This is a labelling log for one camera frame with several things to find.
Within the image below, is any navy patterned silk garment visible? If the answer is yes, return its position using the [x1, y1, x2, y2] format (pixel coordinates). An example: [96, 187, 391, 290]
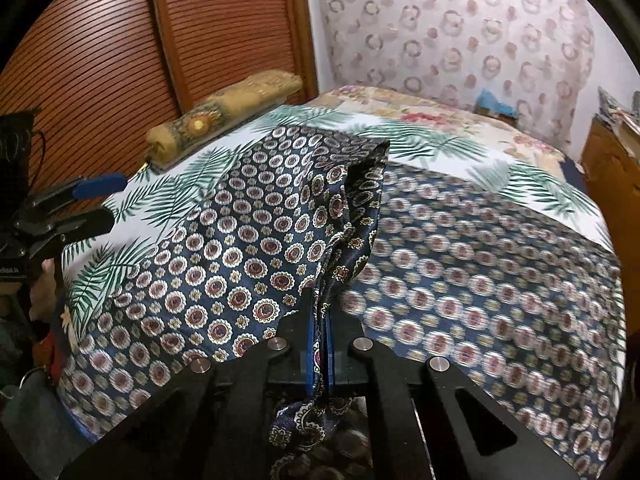
[58, 122, 625, 479]

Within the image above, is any person's left hand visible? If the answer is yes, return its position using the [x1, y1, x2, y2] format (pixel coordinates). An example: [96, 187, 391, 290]
[29, 259, 56, 322]

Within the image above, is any cardboard box on sideboard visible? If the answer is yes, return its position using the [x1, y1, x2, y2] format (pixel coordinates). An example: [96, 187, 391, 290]
[598, 87, 639, 158]

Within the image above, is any olive gold folded blanket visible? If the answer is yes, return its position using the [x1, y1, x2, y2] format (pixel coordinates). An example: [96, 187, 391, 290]
[144, 70, 303, 171]

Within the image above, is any wooden sideboard cabinet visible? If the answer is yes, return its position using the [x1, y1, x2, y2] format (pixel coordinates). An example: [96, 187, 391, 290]
[579, 114, 640, 261]

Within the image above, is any blue item on box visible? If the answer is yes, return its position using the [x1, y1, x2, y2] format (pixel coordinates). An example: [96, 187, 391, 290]
[475, 89, 518, 119]

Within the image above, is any navy blue mattress edge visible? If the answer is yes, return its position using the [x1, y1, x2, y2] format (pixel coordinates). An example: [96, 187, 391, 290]
[560, 158, 587, 194]

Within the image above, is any palm leaf white blanket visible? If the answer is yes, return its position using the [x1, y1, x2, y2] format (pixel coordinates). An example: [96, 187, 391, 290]
[62, 103, 629, 340]

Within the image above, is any wooden slatted wardrobe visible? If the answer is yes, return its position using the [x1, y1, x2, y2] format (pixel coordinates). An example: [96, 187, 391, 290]
[1, 0, 318, 191]

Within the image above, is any circle patterned sheer curtain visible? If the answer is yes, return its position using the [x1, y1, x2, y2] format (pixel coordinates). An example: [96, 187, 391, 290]
[320, 0, 594, 150]

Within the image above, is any floral beige bedspread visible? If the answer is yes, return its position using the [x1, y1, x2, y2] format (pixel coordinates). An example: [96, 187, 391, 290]
[307, 86, 565, 181]

